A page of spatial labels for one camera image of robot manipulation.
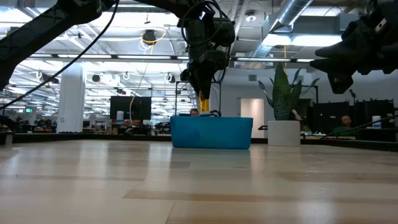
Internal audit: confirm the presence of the black monitor screen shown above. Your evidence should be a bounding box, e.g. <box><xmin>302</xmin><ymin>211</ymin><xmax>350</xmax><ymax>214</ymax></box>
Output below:
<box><xmin>109</xmin><ymin>95</ymin><xmax>152</xmax><ymax>121</ymax></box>

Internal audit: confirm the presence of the black table frame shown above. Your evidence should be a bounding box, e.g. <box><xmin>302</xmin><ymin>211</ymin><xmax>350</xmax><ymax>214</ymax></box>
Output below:
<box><xmin>0</xmin><ymin>132</ymin><xmax>398</xmax><ymax>152</ymax></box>

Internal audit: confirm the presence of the yellow cable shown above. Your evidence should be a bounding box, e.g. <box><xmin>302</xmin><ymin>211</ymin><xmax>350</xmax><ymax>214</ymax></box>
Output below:
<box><xmin>129</xmin><ymin>27</ymin><xmax>168</xmax><ymax>125</ymax></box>

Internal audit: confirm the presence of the green snake plant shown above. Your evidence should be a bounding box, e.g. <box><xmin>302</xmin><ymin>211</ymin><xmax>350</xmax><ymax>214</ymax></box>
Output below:
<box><xmin>257</xmin><ymin>62</ymin><xmax>320</xmax><ymax>122</ymax></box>

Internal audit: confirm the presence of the white building column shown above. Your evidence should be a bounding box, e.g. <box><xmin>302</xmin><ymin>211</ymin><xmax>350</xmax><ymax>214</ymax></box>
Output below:
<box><xmin>56</xmin><ymin>63</ymin><xmax>87</xmax><ymax>134</ymax></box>

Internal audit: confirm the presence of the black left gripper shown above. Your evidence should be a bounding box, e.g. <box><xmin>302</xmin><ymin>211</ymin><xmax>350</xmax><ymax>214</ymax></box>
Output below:
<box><xmin>181</xmin><ymin>17</ymin><xmax>236</xmax><ymax>101</ymax></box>

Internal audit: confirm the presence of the yellow pill bottle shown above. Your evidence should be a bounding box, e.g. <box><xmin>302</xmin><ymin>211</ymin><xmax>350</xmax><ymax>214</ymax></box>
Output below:
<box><xmin>198</xmin><ymin>91</ymin><xmax>210</xmax><ymax>113</ymax></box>

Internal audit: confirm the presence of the black cable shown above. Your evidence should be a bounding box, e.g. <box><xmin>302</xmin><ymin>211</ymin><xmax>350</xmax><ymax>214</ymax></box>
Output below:
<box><xmin>0</xmin><ymin>0</ymin><xmax>121</xmax><ymax>110</ymax></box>

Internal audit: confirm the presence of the black diagonal frame strut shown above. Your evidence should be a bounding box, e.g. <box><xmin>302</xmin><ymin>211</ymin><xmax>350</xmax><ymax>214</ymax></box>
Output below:
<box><xmin>320</xmin><ymin>114</ymin><xmax>398</xmax><ymax>140</ymax></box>

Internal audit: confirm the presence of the black ceiling device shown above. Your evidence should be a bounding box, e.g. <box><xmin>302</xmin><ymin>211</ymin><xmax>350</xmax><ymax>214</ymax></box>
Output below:
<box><xmin>142</xmin><ymin>29</ymin><xmax>157</xmax><ymax>45</ymax></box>

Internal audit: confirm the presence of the white planter pot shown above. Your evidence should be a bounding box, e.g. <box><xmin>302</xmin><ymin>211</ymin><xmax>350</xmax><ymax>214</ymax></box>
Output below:
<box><xmin>267</xmin><ymin>120</ymin><xmax>302</xmax><ymax>147</ymax></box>

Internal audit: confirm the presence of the silver ventilation duct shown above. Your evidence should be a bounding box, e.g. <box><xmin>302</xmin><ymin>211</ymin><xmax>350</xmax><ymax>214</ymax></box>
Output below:
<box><xmin>248</xmin><ymin>0</ymin><xmax>315</xmax><ymax>58</ymax></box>

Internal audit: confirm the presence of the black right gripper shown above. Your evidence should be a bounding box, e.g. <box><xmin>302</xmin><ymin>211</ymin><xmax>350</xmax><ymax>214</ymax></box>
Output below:
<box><xmin>309</xmin><ymin>4</ymin><xmax>398</xmax><ymax>95</ymax></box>

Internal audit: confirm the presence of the blue plastic basket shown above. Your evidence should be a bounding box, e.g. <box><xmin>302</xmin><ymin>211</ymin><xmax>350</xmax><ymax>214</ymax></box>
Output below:
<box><xmin>169</xmin><ymin>116</ymin><xmax>254</xmax><ymax>150</ymax></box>

